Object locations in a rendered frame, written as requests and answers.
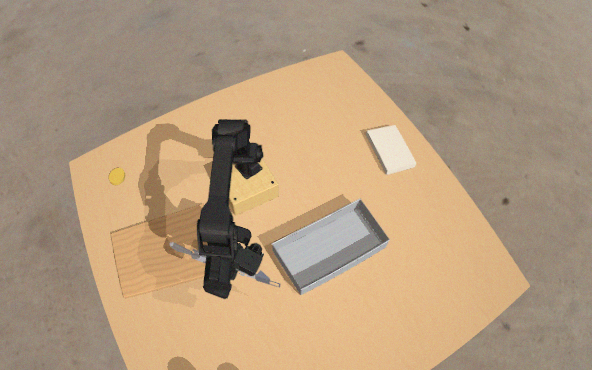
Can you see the white flat rectangular block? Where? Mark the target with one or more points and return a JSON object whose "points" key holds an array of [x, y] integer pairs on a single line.
{"points": [[391, 149]]}

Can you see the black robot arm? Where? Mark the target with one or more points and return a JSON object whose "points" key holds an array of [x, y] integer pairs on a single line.
{"points": [[216, 226]]}

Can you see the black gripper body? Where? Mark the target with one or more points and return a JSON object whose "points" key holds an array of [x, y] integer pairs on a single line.
{"points": [[244, 236]]}

